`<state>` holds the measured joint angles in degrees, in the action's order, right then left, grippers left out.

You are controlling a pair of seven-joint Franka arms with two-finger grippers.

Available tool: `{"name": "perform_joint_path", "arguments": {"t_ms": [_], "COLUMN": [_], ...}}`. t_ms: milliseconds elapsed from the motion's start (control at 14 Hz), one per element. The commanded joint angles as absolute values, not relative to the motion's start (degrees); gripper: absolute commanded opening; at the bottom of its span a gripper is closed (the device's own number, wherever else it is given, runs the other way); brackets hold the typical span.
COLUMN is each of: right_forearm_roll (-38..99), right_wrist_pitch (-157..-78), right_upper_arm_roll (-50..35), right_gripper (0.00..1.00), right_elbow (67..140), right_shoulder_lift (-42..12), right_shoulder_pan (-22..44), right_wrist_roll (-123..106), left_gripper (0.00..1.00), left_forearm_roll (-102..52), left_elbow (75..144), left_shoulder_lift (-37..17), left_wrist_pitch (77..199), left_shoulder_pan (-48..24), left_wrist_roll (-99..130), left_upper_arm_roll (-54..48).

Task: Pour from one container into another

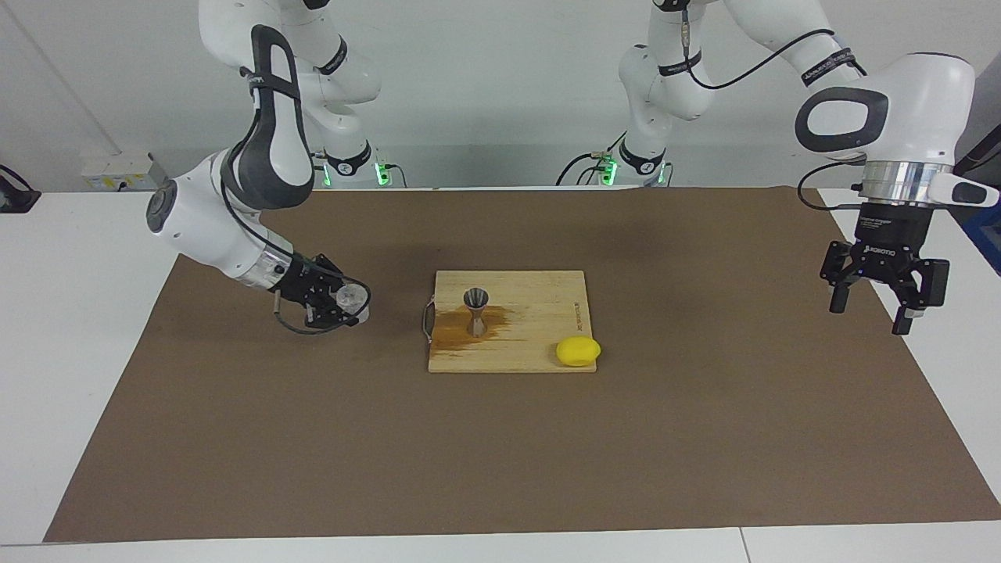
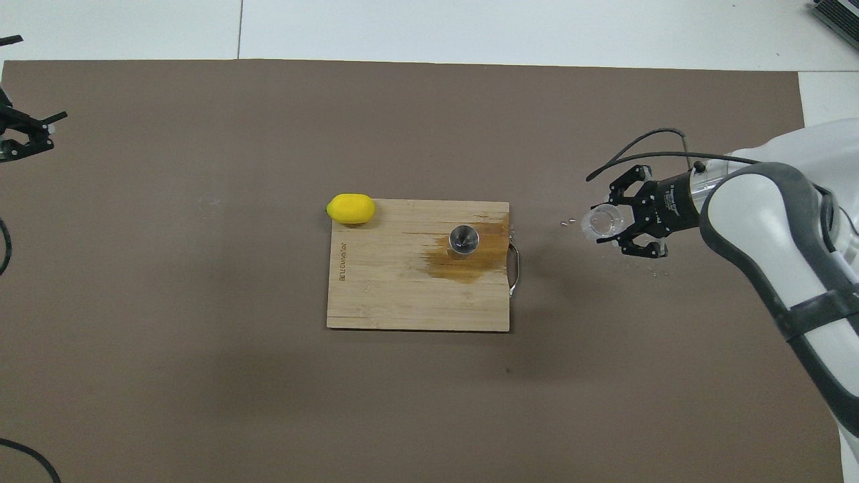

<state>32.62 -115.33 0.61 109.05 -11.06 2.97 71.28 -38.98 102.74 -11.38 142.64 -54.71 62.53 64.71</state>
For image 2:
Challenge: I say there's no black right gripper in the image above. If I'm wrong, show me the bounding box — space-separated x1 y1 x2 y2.
591 164 705 260

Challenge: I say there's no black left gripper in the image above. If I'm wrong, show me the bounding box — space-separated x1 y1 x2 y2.
0 34 68 164

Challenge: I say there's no small clear glass cup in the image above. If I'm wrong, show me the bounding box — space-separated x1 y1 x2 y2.
581 205 631 244

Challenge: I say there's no steel double jigger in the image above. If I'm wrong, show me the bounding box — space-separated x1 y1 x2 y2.
448 225 481 260

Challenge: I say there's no bamboo cutting board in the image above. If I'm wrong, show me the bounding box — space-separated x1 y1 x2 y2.
326 199 521 333

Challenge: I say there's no grey ribbed device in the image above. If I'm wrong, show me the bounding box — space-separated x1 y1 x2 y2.
809 0 859 34

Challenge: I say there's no yellow lemon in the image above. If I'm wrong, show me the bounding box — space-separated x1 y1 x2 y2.
326 193 376 225

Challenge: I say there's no brown table mat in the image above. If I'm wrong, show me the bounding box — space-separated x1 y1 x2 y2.
0 59 845 483

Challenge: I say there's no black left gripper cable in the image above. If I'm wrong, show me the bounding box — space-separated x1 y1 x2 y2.
0 218 62 483

